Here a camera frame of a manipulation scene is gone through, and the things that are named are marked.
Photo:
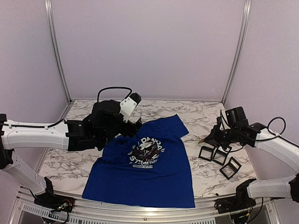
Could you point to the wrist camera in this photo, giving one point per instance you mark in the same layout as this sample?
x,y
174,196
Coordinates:
x,y
219,124
128,105

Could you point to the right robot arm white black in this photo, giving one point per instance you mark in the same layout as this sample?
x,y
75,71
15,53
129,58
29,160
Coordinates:
x,y
233,127

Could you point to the right aluminium corner post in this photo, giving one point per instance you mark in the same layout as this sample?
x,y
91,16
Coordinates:
x,y
239,48

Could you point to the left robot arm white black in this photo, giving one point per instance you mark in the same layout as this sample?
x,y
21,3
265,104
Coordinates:
x,y
107,119

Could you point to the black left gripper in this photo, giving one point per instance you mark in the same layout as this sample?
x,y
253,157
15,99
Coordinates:
x,y
131,128

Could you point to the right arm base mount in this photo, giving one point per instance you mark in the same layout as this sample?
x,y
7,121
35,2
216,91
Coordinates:
x,y
234,203

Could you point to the blue panda print t-shirt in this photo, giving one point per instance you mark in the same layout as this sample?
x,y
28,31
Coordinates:
x,y
150,169

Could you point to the left aluminium corner post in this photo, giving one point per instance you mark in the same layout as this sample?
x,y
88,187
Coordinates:
x,y
53,37

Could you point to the black display box right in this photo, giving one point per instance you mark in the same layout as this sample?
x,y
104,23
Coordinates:
x,y
231,168

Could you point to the green round brooch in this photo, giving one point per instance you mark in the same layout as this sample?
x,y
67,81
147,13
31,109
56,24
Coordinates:
x,y
201,143

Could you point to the black display box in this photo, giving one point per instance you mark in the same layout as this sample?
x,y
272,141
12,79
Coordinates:
x,y
206,152
231,168
220,155

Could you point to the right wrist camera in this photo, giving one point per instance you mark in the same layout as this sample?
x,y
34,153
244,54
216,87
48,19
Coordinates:
x,y
219,124

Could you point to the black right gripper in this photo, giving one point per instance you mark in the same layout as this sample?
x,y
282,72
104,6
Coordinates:
x,y
213,137

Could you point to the aluminium corner post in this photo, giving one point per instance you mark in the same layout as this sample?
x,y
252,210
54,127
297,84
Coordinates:
x,y
53,37
239,48

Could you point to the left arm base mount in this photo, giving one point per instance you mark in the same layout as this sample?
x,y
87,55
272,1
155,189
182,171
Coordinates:
x,y
54,201

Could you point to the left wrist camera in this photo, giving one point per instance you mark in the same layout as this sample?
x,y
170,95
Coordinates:
x,y
128,105

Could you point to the black display box left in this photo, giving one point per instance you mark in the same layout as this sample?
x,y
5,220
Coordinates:
x,y
206,152

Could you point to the black display box middle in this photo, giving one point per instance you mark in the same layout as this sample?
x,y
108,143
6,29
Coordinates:
x,y
220,155

